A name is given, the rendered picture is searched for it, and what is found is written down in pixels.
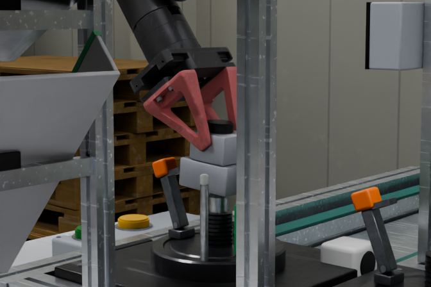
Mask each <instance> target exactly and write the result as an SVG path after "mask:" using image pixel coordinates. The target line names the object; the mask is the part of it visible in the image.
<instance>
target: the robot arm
mask: <svg viewBox="0 0 431 287"><path fill-rule="evenodd" d="M177 1H178V2H182V1H186V0H117V2H118V4H119V6H120V8H121V10H122V12H123V14H124V16H125V18H126V20H127V22H128V24H129V26H130V28H131V30H132V32H133V34H134V36H135V38H136V40H137V42H138V44H139V46H140V48H141V49H142V52H143V53H144V56H145V57H146V59H147V61H148V63H149V64H148V65H147V66H146V67H145V68H144V69H143V70H142V71H141V72H140V73H139V74H137V75H136V76H135V77H134V78H133V79H132V80H131V81H130V85H131V87H132V89H133V91H134V93H135V94H138V93H139V92H140V91H141V90H149V92H148V93H147V94H146V95H145V96H144V97H143V98H142V99H141V102H142V104H143V106H144V108H145V110H146V111H147V112H148V113H150V114H152V115H153V116H154V117H156V118H157V119H158V120H160V121H162V122H163V123H164V124H166V125H168V126H169V127H171V128H172V129H174V130H175V131H177V132H178V133H179V134H181V135H182V136H183V137H184V138H185V139H187V140H188V141H189V142H190V143H191V144H192V145H194V146H195V147H197V148H198V149H199V150H200V151H205V150H206V149H208V148H209V147H210V146H211V145H212V142H211V139H210V132H209V128H208V122H207V120H213V119H217V120H220V119H219V117H218V116H217V114H216V113H215V111H214V110H213V108H212V103H213V102H214V98H215V97H216V96H218V95H219V94H220V93H221V92H222V91H224V96H225V101H226V109H227V114H228V121H231V122H232V123H233V130H235V131H236V130H237V68H236V66H235V64H234V62H230V61H231V60H232V59H233V56H232V54H231V52H230V51H229V49H228V48H227V47H201V46H200V45H199V43H198V41H197V39H196V37H195V36H194V34H193V32H192V30H191V28H190V26H189V24H188V22H187V20H186V18H185V16H184V14H183V12H182V11H181V9H180V7H179V5H178V3H177ZM179 101H186V102H187V104H188V106H189V109H190V111H191V113H192V116H193V117H194V121H195V124H196V127H197V130H198V135H197V134H196V133H195V132H194V131H193V130H192V129H191V128H190V127H189V126H188V125H186V124H185V123H184V122H183V121H182V120H181V119H180V118H178V117H177V116H176V115H175V114H174V113H173V112H172V111H171V106H172V105H173V104H174V103H176V102H179Z"/></svg>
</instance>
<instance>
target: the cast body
mask: <svg viewBox="0 0 431 287"><path fill-rule="evenodd" d="M207 122H208V128H209V132H210V139H211V142H212V145H211V146H210V147H209V148H208V149H206V150H205V151H200V150H199V149H198V148H197V147H195V146H194V145H192V144H191V143H190V156H186V157H182V158H181V159H180V180H179V184H180V185H182V186H186V187H189V188H193V189H197V190H200V175H201V174H207V175H208V192H209V193H212V194H216V195H220V196H223V197H227V196H231V195H236V194H237V131H235V130H233V123H232V122H231V121H228V120H217V119H213V120H207Z"/></svg>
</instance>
